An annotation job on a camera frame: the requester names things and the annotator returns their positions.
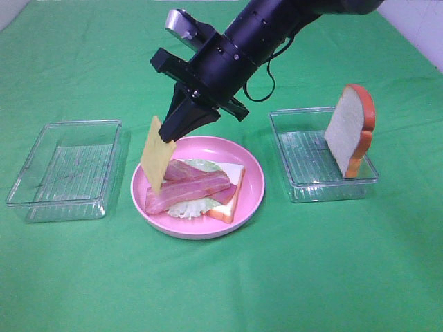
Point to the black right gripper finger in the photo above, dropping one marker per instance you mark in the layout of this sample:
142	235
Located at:
181	95
189	116

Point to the green lettuce leaf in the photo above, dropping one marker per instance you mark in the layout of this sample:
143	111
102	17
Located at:
193	208

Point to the yellow cheese slice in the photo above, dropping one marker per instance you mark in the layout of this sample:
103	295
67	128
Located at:
156	155

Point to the left clear plastic container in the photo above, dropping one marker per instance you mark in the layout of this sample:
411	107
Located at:
70	172

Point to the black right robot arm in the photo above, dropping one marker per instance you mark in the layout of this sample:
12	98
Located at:
280	20

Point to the green tablecloth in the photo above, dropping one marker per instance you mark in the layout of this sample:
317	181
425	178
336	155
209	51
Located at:
373	264

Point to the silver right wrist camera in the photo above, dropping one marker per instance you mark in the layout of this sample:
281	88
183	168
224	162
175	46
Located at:
194	34

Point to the toast bread slice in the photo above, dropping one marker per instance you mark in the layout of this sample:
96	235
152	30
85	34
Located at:
226	212
350	130

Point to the clear plastic container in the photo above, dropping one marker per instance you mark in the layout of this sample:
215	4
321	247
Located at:
70	172
309	170

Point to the right clear plastic container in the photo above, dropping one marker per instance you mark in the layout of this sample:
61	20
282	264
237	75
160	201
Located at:
309	170

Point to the bacon strip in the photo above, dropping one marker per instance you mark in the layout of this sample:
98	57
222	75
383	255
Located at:
183	169
176	191

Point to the pink round plate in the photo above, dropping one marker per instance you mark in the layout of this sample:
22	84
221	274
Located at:
216	149

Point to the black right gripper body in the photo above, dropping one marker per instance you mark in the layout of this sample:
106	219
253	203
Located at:
218	70

